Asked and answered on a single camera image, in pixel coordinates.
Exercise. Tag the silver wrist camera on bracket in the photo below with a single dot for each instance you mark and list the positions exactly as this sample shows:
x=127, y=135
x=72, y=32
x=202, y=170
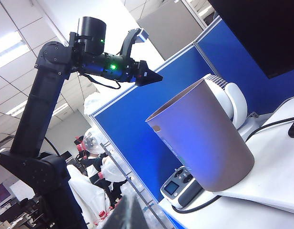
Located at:
x=140, y=35

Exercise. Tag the white desk fan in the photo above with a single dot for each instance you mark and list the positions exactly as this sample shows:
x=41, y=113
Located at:
x=237, y=105

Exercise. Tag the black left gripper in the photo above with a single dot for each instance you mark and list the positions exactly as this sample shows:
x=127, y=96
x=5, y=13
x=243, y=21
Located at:
x=138, y=74

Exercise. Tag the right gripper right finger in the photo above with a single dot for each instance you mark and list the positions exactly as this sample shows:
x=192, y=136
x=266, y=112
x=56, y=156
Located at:
x=138, y=214

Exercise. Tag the black ASUS computer monitor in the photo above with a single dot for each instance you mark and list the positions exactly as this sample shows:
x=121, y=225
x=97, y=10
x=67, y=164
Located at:
x=261, y=31

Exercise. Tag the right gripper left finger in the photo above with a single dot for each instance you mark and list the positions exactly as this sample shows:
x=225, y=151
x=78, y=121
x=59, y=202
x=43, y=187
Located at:
x=124, y=214

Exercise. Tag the white work board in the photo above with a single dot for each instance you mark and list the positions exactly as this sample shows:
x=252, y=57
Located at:
x=268, y=167

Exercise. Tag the purple lit monitor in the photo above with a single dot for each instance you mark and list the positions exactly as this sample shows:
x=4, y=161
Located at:
x=1, y=194

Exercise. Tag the person in white coverall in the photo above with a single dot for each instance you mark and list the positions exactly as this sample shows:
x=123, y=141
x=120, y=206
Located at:
x=89, y=186

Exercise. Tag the silver metal rail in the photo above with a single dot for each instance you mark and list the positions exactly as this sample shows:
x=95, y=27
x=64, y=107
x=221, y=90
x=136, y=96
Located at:
x=127, y=176

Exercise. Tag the blue cubicle partition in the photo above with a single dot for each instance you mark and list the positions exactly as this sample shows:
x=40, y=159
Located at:
x=127, y=133

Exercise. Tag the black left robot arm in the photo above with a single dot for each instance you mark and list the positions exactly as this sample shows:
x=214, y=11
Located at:
x=34, y=107

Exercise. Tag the white remote controller with screen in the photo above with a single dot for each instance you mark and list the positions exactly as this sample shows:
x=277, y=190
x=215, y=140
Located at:
x=175, y=190

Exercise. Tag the ceiling light panel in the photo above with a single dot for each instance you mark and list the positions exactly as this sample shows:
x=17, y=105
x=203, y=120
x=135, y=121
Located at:
x=8, y=46

